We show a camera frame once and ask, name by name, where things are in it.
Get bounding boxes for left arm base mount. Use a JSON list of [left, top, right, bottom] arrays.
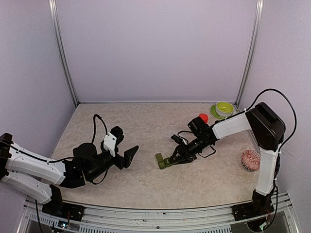
[[42, 184, 85, 222]]

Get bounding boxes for orange pill bottle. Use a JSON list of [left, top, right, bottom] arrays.
[[199, 113, 208, 124]]

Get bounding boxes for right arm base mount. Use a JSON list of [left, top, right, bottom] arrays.
[[231, 192, 274, 221]]

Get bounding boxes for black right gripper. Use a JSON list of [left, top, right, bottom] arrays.
[[169, 136, 210, 165]]

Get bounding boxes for aluminium frame post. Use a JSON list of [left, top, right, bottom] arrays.
[[235, 0, 264, 108], [49, 0, 80, 108]]

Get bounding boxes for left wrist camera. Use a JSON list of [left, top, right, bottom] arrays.
[[101, 133, 117, 157]]

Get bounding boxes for left aluminium frame post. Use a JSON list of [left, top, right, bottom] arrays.
[[49, 0, 80, 108]]

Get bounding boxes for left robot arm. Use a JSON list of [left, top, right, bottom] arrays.
[[0, 126, 139, 216]]

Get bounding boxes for lime green bowl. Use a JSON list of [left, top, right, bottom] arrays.
[[215, 101, 234, 114]]

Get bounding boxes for white bowl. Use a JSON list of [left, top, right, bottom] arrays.
[[216, 107, 234, 117]]

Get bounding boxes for green plate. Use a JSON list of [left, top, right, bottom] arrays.
[[210, 104, 226, 119]]

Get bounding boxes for green pill organizer box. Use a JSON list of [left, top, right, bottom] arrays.
[[155, 153, 173, 169]]

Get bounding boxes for front aluminium rail base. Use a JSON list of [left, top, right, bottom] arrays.
[[17, 191, 299, 233]]

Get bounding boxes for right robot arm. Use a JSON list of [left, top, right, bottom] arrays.
[[167, 101, 295, 216]]

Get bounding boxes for right aluminium frame post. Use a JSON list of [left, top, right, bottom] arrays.
[[235, 0, 264, 108]]

